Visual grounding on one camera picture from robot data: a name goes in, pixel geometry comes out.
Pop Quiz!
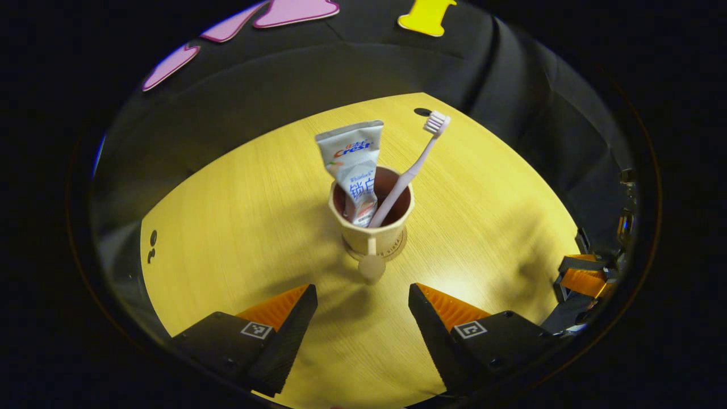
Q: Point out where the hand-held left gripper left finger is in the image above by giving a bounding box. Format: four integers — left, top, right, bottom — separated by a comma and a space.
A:
169, 283, 319, 398

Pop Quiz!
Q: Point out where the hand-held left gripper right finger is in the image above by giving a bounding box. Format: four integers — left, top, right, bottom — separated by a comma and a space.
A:
408, 282, 569, 397

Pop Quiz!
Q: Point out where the beige cup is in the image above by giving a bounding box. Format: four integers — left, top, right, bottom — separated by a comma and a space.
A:
328, 165, 415, 280

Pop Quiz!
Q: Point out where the pink toothbrush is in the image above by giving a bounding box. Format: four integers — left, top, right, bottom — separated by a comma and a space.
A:
368, 110, 452, 229

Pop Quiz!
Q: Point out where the white toothpaste tube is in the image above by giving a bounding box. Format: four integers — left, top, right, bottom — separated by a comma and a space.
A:
315, 120, 385, 228

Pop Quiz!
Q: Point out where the wooden desktop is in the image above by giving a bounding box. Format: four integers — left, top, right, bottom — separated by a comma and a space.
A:
139, 92, 581, 409

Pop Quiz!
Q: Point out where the black backdrop cloth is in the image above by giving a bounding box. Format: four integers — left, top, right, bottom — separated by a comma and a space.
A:
91, 0, 637, 319

